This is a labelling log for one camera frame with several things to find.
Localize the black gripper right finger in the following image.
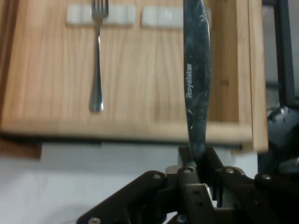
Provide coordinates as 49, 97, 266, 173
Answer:
200, 147, 299, 224

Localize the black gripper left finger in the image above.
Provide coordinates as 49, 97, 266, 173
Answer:
77, 146, 217, 224

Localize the white ceramic cutlery rest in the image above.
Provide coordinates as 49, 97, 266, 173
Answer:
141, 7, 212, 29
66, 4, 136, 26

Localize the silver table knife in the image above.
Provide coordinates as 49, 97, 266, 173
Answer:
183, 0, 212, 170

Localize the black round floor object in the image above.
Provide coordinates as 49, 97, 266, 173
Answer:
266, 106, 299, 175

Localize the silver fork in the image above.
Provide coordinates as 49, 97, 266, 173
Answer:
89, 0, 109, 112

